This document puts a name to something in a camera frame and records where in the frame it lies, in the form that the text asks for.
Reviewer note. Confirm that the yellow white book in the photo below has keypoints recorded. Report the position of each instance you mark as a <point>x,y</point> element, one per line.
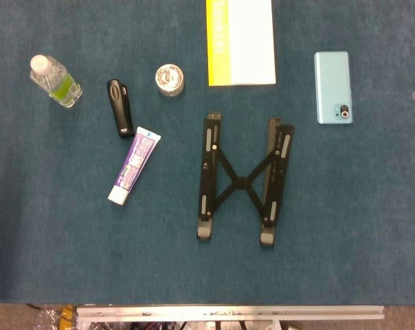
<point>248,44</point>

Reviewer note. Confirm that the aluminium frame rail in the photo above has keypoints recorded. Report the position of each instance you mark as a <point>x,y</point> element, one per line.
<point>228,313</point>

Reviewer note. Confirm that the clear plastic bag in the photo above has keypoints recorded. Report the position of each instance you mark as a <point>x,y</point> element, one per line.
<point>47,318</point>

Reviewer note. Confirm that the light blue smartphone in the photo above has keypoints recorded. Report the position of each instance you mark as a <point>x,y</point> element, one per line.
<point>332,86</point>

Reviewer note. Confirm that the clear bottle green label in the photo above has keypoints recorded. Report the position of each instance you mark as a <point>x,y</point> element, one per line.
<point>56,82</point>

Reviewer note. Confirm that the black folding laptop stand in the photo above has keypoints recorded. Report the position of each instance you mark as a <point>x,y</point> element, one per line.
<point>207,172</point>

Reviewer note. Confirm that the purple white toothpaste tube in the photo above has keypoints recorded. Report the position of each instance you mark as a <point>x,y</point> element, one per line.
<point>135,165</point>

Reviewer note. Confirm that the black stapler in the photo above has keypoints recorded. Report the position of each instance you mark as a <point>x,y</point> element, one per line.
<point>120,110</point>

